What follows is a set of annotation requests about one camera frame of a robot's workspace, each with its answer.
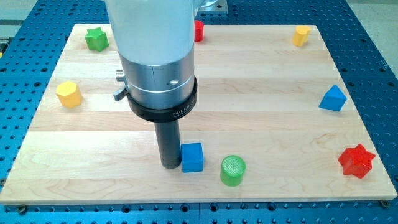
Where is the left board corner screw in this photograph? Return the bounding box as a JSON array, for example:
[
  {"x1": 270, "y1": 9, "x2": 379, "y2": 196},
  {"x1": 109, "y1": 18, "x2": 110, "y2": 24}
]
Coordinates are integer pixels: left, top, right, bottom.
[{"x1": 16, "y1": 205, "x2": 28, "y2": 215}]

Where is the green star block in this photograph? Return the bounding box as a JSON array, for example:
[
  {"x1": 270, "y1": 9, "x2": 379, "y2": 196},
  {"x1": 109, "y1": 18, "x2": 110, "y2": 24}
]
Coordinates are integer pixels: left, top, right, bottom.
[{"x1": 85, "y1": 27, "x2": 109, "y2": 52}]

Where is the right board corner screw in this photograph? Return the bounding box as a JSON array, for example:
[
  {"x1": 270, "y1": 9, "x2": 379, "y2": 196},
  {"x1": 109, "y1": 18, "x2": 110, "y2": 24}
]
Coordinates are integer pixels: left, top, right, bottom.
[{"x1": 379, "y1": 200, "x2": 390, "y2": 209}]

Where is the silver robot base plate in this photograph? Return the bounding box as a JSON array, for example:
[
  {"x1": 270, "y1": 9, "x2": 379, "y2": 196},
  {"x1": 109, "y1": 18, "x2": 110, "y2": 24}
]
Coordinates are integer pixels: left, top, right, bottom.
[{"x1": 198, "y1": 0, "x2": 228, "y2": 14}]

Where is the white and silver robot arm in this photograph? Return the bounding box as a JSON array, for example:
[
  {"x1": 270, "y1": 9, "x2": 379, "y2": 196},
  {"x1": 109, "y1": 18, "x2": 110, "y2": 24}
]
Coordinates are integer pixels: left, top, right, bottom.
[{"x1": 105, "y1": 0, "x2": 202, "y2": 123}]

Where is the yellow hexagon block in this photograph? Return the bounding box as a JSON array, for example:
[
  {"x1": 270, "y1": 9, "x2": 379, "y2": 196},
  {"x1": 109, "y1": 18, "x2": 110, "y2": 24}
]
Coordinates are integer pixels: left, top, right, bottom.
[{"x1": 56, "y1": 81, "x2": 83, "y2": 108}]

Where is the blue cube block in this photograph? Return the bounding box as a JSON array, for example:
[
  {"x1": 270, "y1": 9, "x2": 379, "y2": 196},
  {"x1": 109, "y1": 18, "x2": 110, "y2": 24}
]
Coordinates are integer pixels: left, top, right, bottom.
[{"x1": 181, "y1": 143, "x2": 204, "y2": 173}]

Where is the red star block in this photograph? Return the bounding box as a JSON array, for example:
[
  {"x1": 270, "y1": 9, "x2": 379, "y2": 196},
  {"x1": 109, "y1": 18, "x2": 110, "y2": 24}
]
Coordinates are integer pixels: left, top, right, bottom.
[{"x1": 338, "y1": 144, "x2": 376, "y2": 179}]

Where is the wooden board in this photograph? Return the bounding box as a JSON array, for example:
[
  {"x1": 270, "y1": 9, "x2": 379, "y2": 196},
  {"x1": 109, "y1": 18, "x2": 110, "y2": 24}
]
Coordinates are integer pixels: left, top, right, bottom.
[{"x1": 1, "y1": 24, "x2": 397, "y2": 205}]

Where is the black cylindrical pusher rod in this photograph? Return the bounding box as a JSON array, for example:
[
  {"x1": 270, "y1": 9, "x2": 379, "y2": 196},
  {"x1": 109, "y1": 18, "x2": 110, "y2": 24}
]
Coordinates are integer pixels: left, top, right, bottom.
[{"x1": 154, "y1": 120, "x2": 181, "y2": 169}]

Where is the yellow heart block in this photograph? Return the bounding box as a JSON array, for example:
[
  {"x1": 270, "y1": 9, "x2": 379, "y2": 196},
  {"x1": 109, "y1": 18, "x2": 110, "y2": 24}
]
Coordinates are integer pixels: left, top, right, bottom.
[{"x1": 292, "y1": 25, "x2": 311, "y2": 47}]

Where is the board corner screw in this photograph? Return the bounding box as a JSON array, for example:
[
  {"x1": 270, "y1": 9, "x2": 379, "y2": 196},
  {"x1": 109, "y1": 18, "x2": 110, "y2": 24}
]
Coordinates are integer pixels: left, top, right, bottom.
[
  {"x1": 379, "y1": 200, "x2": 390, "y2": 209},
  {"x1": 16, "y1": 205, "x2": 28, "y2": 215}
]

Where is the blue triangle block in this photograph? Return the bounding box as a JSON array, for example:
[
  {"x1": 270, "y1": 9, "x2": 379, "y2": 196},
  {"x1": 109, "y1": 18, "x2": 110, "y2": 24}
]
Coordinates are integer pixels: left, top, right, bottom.
[{"x1": 318, "y1": 85, "x2": 347, "y2": 111}]

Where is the red cylinder block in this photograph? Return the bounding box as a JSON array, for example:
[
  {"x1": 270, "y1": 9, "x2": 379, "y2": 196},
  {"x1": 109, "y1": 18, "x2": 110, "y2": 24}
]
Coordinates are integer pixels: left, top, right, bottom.
[{"x1": 194, "y1": 20, "x2": 205, "y2": 42}]

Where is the green cylinder block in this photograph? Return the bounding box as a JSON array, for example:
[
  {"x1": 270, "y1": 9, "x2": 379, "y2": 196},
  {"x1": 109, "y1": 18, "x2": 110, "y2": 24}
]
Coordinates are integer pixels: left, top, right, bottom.
[{"x1": 220, "y1": 155, "x2": 246, "y2": 187}]

